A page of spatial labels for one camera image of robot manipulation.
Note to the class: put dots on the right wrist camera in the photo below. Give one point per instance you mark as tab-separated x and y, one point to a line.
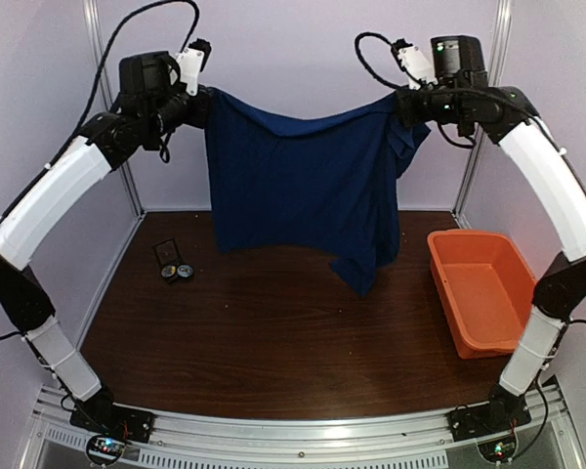
414	64

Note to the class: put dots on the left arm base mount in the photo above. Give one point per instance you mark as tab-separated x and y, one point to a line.
125	424

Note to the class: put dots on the orange plastic bin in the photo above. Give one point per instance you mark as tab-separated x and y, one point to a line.
485	288

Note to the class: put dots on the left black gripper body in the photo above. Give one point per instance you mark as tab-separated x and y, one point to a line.
168	113

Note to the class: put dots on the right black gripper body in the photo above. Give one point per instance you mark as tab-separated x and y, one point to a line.
445	106

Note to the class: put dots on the starry night round brooch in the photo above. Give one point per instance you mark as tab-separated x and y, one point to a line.
168	271

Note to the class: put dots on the left circuit board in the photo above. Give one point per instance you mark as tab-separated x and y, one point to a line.
102	450

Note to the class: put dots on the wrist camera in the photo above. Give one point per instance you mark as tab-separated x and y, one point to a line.
191	61
414	64

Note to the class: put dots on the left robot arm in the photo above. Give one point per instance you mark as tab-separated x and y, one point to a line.
158	93

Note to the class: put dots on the right circuit board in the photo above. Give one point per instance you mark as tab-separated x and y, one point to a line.
498	451

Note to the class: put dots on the front aluminium rail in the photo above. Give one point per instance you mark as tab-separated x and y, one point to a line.
414	440

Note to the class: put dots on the left aluminium frame post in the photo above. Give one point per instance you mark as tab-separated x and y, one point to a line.
92	20

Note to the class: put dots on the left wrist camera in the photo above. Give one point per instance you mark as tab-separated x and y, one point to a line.
191	61

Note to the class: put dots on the circuit board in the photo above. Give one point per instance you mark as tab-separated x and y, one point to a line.
498	451
102	450

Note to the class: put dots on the black brooch display box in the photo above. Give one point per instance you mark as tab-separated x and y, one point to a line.
167	253

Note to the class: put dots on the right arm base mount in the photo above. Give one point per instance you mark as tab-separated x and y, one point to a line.
476	421

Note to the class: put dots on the navy white clothing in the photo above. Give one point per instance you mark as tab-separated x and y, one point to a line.
328	183

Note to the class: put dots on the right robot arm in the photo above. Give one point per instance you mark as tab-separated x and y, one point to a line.
452	88

